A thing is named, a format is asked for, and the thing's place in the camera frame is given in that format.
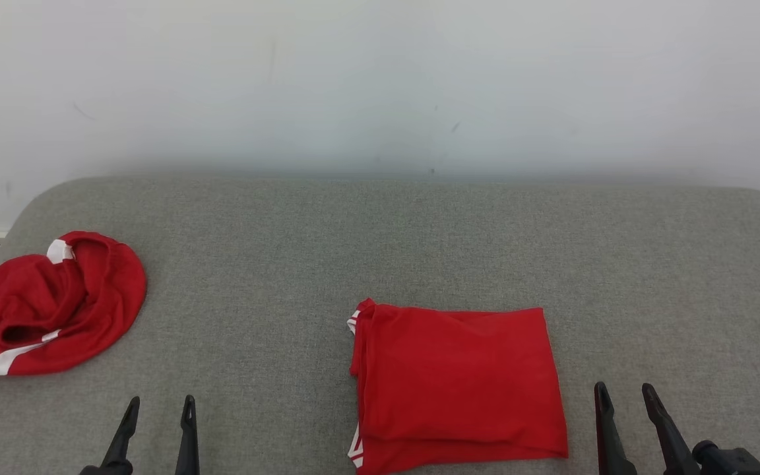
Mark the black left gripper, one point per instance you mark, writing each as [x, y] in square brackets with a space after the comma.
[103, 470]

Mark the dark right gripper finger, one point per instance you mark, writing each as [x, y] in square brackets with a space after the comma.
[609, 442]
[670, 442]

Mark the red Bulls 23 jersey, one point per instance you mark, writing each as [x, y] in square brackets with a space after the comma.
[459, 382]

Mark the red shorts with white stripe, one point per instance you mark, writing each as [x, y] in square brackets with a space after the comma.
[50, 310]

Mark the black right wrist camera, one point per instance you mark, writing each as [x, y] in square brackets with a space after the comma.
[729, 460]

